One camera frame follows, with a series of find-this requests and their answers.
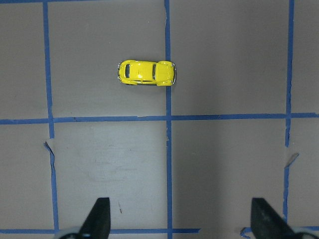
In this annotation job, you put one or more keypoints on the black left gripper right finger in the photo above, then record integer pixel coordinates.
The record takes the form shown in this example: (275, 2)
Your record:
(266, 223)

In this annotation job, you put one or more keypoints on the yellow toy beetle car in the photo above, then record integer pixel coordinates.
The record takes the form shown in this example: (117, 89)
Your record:
(134, 72)

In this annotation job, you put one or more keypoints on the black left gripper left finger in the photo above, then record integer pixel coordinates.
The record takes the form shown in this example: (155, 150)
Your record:
(98, 223)

